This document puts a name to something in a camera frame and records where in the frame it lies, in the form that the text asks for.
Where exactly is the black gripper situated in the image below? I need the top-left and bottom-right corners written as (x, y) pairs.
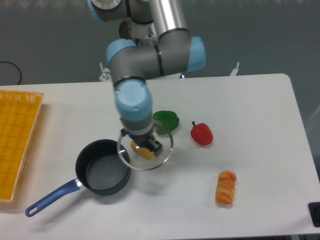
top-left (120, 126), bottom-right (163, 157)

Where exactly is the glass pot lid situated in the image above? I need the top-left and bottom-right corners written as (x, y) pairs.
top-left (116, 119), bottom-right (174, 171)

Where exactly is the dark blue saucepan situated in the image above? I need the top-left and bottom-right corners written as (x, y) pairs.
top-left (25, 139), bottom-right (131, 217)

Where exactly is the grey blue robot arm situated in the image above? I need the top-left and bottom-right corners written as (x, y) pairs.
top-left (87, 0), bottom-right (206, 156)

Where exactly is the yellow bell pepper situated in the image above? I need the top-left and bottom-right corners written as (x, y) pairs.
top-left (130, 140), bottom-right (155, 160)

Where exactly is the green bell pepper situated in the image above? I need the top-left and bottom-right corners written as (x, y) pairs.
top-left (153, 110), bottom-right (180, 132)

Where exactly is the red bell pepper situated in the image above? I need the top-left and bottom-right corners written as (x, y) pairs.
top-left (190, 121), bottom-right (214, 146)

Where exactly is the orange bread roll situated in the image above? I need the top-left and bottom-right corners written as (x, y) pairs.
top-left (215, 170), bottom-right (237, 205)

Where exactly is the yellow plastic basket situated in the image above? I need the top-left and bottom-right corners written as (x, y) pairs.
top-left (0, 89), bottom-right (44, 202)

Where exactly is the black device at table edge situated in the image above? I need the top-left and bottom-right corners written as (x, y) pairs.
top-left (308, 202), bottom-right (320, 228)

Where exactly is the black cable on floor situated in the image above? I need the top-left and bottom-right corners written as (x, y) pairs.
top-left (0, 60), bottom-right (23, 86)

